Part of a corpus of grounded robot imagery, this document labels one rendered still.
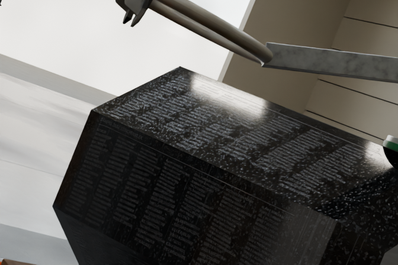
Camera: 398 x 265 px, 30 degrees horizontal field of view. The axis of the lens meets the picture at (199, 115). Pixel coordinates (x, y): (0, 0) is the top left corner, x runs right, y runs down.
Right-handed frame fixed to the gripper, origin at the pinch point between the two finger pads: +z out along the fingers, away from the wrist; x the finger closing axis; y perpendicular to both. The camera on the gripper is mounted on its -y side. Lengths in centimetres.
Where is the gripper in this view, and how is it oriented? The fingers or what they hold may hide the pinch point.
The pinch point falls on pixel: (131, 22)
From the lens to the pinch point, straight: 189.7
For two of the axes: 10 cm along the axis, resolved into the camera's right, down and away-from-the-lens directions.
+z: -4.3, 9.0, 0.3
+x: 4.1, 2.3, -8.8
